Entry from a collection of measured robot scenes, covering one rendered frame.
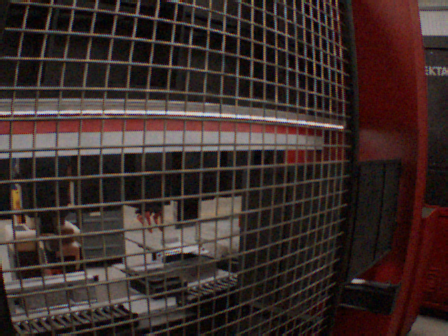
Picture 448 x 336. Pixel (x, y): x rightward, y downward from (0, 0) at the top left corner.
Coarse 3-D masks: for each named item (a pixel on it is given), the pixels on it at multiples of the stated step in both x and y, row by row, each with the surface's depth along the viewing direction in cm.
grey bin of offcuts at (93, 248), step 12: (72, 216) 379; (84, 216) 388; (96, 216) 398; (108, 216) 409; (120, 216) 419; (84, 228) 389; (96, 228) 399; (108, 228) 409; (120, 228) 419; (84, 240) 389; (96, 240) 399; (108, 240) 410; (120, 240) 420; (96, 252) 400; (108, 252) 410; (120, 252) 420
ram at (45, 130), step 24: (72, 120) 109; (96, 120) 115; (120, 120) 122; (168, 120) 136; (192, 120) 144; (0, 144) 91; (24, 144) 97; (48, 144) 103; (72, 144) 109; (96, 144) 116; (120, 144) 123
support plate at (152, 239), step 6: (126, 234) 165; (132, 234) 167; (138, 234) 168; (150, 234) 170; (156, 234) 171; (162, 234) 172; (132, 240) 158; (138, 240) 158; (150, 240) 160; (156, 240) 161; (180, 240) 164; (150, 246) 152; (156, 246) 153; (162, 252) 146
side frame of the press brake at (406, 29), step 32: (352, 0) 188; (384, 0) 175; (416, 0) 180; (384, 32) 178; (416, 32) 174; (384, 64) 181; (416, 64) 169; (384, 96) 183; (416, 96) 170; (384, 128) 184; (416, 128) 172; (288, 160) 224; (320, 160) 211; (416, 160) 173; (416, 192) 176; (416, 224) 186; (352, 320) 196; (384, 320) 182
